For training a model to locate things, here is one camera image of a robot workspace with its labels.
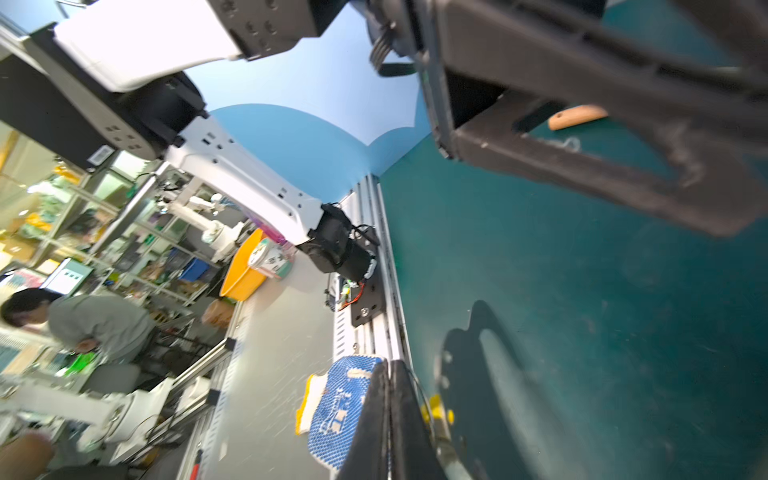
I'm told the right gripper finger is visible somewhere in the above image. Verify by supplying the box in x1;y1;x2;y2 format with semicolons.
337;360;446;480

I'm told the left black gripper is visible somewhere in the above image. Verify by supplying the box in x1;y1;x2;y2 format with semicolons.
354;1;767;159

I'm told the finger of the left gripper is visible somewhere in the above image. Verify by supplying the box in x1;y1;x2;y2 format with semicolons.
452;93;767;237

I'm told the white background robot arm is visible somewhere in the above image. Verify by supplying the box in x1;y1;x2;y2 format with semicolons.
1;379;174;449

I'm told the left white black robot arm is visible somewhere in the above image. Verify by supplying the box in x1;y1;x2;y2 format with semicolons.
1;1;767;282

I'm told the blue dotted glove centre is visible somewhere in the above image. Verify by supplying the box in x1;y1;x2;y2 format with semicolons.
295;355;383;473

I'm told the yellow plastic bin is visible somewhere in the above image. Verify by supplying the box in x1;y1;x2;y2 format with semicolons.
219;229;266;302

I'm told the person in grey shirt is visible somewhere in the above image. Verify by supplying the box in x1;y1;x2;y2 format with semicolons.
1;288;158;364

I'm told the green toy shovel wooden handle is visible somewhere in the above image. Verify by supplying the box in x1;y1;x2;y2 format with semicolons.
547;105;609;131

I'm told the aluminium front rail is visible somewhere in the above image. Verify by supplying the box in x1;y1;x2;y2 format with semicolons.
178;175;410;479

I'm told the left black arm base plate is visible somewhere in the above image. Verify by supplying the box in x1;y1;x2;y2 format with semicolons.
347;224;386;327

